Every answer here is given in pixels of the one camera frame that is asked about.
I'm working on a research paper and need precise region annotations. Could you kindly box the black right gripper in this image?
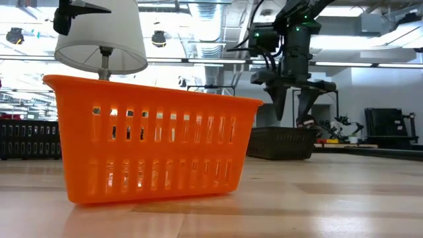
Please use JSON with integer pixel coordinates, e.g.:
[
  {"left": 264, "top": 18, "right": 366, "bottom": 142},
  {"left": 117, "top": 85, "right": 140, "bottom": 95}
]
[{"left": 250, "top": 25, "right": 338, "bottom": 126}]

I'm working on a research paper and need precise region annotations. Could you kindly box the black slotted plastic basket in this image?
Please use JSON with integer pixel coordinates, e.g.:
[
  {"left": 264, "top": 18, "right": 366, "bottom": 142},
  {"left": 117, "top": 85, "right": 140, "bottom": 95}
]
[
  {"left": 246, "top": 126, "right": 320, "bottom": 161},
  {"left": 0, "top": 118, "right": 62, "bottom": 161}
]

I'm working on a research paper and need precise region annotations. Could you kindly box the orange slotted plastic basket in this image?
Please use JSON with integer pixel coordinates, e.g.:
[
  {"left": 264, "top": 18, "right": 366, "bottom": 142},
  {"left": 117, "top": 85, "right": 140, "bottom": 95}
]
[{"left": 42, "top": 74, "right": 264, "bottom": 205}]

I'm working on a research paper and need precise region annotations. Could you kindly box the person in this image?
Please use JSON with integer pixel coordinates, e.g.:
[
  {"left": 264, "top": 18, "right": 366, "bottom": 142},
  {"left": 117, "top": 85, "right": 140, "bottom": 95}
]
[{"left": 295, "top": 114, "right": 317, "bottom": 128}]

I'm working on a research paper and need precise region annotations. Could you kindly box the white shade table lamp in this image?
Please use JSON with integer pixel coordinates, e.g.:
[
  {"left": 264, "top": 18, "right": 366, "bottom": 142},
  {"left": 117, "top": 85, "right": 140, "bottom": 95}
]
[{"left": 54, "top": 0, "right": 149, "bottom": 81}]

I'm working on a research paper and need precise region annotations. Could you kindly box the small black background robot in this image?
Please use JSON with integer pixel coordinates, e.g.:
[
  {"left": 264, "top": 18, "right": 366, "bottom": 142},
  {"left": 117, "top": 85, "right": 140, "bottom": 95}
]
[{"left": 319, "top": 115, "right": 364, "bottom": 142}]

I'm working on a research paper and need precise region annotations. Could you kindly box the black ceiling spotlight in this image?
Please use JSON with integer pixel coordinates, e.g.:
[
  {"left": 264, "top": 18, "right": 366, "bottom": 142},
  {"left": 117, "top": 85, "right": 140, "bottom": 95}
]
[
  {"left": 151, "top": 30, "right": 167, "bottom": 48},
  {"left": 5, "top": 27, "right": 25, "bottom": 45}
]

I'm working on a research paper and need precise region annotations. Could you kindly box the long ceiling light strip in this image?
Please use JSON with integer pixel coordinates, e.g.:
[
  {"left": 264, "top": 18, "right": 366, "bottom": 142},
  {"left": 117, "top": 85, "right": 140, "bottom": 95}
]
[{"left": 313, "top": 61, "right": 423, "bottom": 69}]

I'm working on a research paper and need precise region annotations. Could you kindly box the black equipment rack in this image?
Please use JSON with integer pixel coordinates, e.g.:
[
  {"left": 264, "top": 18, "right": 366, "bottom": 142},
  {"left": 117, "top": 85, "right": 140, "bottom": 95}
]
[{"left": 364, "top": 107, "right": 419, "bottom": 145}]

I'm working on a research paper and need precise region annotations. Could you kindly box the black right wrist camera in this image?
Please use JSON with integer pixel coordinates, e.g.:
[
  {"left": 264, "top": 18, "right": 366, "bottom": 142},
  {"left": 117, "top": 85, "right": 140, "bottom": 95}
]
[{"left": 247, "top": 26, "right": 281, "bottom": 54}]

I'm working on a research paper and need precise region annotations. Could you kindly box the silver ventilation duct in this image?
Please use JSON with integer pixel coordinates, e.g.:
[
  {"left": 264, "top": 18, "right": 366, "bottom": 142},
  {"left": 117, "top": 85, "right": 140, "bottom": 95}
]
[{"left": 184, "top": 0, "right": 232, "bottom": 93}]

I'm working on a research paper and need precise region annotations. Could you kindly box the black aluminium table frame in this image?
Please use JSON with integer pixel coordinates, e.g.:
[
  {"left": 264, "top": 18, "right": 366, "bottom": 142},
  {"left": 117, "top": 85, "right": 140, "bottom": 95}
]
[{"left": 312, "top": 145, "right": 423, "bottom": 163}]

